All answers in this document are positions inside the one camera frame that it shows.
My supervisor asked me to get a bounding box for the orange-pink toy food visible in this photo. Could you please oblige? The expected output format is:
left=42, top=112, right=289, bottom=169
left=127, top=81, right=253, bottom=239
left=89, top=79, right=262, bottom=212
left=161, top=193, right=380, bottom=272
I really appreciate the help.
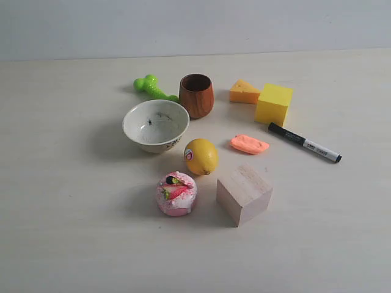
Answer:
left=230, top=134, right=269, bottom=154

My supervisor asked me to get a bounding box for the yellow lemon with sticker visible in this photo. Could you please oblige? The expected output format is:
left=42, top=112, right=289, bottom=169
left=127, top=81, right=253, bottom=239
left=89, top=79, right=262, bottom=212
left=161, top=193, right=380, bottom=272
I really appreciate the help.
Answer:
left=183, top=139, right=219, bottom=175

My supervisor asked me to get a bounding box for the white ceramic bowl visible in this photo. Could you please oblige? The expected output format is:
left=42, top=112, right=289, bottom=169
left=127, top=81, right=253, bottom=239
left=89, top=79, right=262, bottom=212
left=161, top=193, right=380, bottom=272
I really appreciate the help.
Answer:
left=122, top=99, right=190, bottom=153

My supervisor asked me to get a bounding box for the pink strawberry cake toy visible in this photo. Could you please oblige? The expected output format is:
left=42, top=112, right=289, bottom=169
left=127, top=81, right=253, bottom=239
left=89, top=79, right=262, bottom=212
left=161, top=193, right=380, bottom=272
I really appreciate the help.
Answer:
left=156, top=171, right=197, bottom=217

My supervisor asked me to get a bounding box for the brown wooden cup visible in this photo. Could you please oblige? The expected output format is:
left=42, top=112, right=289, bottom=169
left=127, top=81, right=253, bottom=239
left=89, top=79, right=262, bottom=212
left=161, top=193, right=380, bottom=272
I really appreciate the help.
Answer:
left=179, top=73, right=214, bottom=119

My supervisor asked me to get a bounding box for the light wooden block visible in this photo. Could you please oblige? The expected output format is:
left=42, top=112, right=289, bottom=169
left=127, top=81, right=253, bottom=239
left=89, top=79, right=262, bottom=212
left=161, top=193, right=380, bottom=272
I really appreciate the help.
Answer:
left=216, top=164, right=273, bottom=227

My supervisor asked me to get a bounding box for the orange cheese wedge toy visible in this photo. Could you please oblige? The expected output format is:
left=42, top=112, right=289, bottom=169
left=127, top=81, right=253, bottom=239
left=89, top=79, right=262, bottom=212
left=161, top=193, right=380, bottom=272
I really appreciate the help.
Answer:
left=229, top=79, right=261, bottom=104

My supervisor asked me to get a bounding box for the green rubber bone toy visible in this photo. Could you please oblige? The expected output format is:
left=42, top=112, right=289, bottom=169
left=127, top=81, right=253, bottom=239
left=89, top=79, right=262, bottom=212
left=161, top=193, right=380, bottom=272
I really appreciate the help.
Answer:
left=133, top=74, right=180, bottom=103

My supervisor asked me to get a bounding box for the yellow foam cube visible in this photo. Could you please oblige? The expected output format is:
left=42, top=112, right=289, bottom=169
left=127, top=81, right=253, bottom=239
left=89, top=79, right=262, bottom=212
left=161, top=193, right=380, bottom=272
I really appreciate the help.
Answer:
left=254, top=83, right=293, bottom=127

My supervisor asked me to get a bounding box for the black and white marker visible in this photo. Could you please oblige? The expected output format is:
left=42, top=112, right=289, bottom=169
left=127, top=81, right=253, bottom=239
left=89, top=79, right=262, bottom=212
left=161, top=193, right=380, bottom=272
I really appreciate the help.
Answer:
left=268, top=123, right=342, bottom=163

